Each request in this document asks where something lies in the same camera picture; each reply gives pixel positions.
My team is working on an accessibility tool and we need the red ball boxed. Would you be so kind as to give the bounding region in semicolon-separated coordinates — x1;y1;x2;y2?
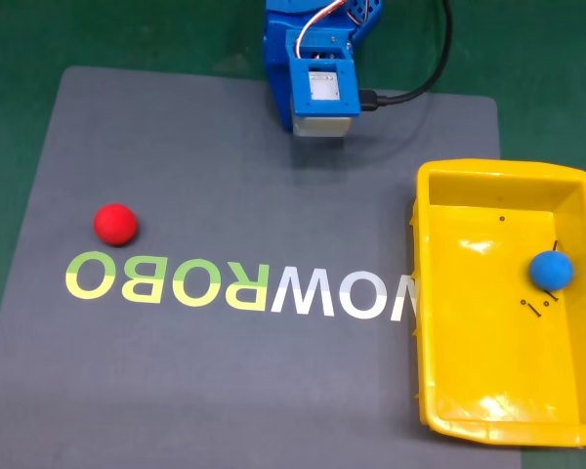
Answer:
93;202;139;246

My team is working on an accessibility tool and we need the grey mat with NOWROBO print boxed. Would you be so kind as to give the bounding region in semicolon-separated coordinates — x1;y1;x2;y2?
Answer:
0;65;522;469

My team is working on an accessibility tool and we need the blue ball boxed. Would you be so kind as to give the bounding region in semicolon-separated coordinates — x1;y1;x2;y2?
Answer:
528;250;576;291

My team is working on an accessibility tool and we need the black USB cable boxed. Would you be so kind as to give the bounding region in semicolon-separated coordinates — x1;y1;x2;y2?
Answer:
359;0;454;113

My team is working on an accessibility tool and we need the yellow plastic bin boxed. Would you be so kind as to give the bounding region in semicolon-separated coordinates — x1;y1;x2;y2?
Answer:
408;157;586;448

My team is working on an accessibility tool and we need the red white black servo cable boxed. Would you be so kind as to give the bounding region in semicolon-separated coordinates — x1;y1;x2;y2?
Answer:
296;0;349;56

